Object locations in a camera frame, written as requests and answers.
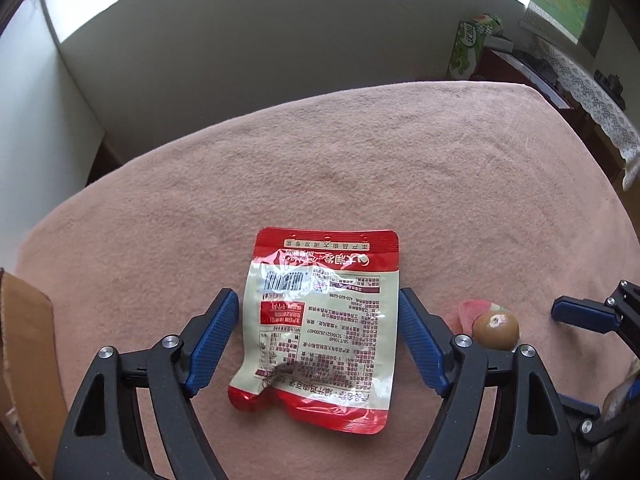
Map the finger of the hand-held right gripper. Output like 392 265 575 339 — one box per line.
551 280 640 361
557 392 635 446

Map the small black camera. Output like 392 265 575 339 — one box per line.
595 72 626 108

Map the green carton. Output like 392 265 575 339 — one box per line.
446 12 503 81

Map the yellowish jelly cup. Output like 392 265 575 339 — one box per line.
456 300 520 352

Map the red and white snack pouch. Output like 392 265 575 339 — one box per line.
227 226 401 433

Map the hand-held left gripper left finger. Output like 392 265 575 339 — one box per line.
52 287 241 480

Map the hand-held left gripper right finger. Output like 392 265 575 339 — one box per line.
397 287 583 480

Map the white lace cloth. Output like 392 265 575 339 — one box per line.
535 35 640 191

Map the cardboard box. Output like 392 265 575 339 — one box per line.
0 270 68 480

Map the dark wooden cabinet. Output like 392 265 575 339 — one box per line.
472 47 626 171

